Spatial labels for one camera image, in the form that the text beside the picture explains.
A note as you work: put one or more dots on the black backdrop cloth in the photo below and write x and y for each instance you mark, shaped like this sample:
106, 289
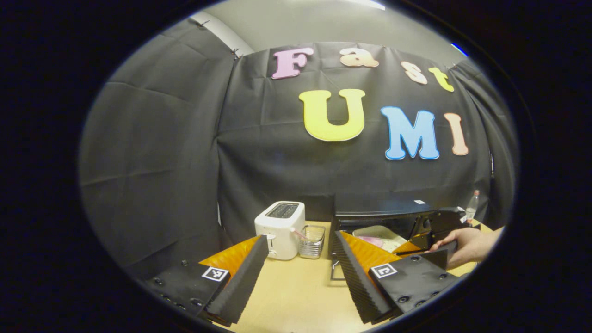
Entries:
152, 162

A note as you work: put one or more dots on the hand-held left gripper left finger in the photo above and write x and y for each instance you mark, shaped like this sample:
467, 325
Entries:
240, 282

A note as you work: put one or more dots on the black electric oven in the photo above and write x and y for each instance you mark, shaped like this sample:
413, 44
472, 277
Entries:
384, 208

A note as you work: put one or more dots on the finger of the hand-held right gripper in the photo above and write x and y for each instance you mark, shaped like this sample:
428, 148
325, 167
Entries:
446, 219
421, 240

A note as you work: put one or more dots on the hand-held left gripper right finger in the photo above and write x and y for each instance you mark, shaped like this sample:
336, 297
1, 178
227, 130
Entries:
358, 282

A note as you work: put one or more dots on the clear plastic bottle red label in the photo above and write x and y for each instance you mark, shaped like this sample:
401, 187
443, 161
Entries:
471, 208

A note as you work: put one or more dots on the white plate with pink food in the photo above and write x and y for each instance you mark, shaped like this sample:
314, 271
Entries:
370, 240

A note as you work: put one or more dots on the white toaster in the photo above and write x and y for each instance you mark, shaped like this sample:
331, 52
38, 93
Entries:
280, 231

